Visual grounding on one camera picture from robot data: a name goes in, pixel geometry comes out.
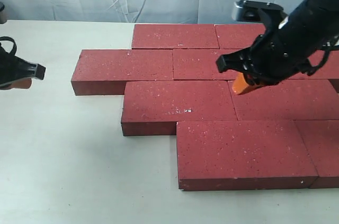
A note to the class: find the front large red brick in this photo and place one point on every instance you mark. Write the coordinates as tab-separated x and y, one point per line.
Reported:
242	155

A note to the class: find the red brick with groove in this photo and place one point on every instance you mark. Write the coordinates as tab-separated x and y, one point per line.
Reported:
200	64

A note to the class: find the second row right brick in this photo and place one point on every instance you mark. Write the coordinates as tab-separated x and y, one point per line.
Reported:
329	71

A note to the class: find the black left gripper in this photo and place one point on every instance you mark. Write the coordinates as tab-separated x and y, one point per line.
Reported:
17	73

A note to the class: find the back right red brick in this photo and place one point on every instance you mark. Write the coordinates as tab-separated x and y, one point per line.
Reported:
237	36

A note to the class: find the long red brick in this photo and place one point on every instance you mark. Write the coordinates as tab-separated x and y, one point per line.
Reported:
106	72

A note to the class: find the back left red brick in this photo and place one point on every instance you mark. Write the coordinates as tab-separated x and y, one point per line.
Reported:
174	36

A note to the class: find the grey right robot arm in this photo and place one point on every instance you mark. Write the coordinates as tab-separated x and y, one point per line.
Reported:
299	42

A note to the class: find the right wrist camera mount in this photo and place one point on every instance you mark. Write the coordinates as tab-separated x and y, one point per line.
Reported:
267	13

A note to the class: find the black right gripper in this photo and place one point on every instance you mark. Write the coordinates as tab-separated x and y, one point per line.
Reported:
301	44

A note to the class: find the front right red brick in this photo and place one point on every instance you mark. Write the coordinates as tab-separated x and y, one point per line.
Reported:
321	140

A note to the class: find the third row red brick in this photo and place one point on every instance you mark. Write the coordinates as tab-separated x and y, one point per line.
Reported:
294	99

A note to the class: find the red brick with white specks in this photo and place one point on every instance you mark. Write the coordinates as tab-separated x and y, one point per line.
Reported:
153	108

